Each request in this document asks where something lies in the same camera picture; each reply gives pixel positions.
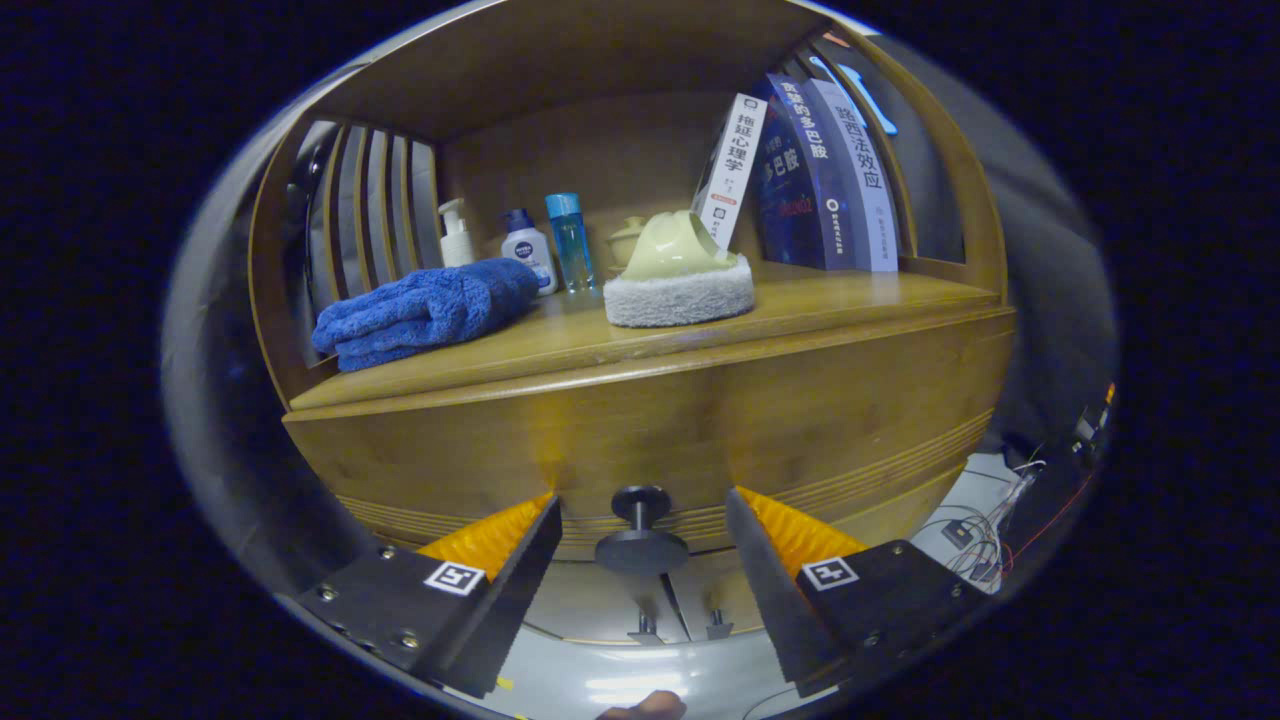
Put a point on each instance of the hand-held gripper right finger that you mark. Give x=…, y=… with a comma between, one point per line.
x=775, y=600

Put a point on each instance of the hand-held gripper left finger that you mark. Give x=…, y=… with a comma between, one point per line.
x=510, y=610

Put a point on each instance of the black drawer knob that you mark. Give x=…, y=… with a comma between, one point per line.
x=640, y=548

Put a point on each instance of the pale green scrub brush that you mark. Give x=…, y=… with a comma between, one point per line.
x=680, y=270

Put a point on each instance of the wooden cabinet door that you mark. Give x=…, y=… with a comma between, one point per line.
x=722, y=592
x=600, y=602

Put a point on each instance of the wooden countertop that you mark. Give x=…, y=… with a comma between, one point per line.
x=850, y=300

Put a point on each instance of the wooden cabinet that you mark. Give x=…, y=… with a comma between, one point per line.
x=560, y=140

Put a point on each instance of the blue towel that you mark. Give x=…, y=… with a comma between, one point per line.
x=420, y=310

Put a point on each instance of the white bottle with blue cap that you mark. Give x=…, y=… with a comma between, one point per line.
x=528, y=252

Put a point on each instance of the black and orange device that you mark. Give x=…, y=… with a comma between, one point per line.
x=1090, y=420

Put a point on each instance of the clear blue bottle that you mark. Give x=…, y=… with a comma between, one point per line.
x=572, y=245

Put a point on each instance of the white pump bottle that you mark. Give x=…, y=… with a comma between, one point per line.
x=457, y=242

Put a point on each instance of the cream lidded tea cup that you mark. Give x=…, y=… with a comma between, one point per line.
x=626, y=240

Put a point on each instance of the dark blue book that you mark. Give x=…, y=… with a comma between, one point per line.
x=800, y=180

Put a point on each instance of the white book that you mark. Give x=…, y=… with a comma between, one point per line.
x=735, y=170

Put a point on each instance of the pale lavender book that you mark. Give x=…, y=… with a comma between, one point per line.
x=860, y=170

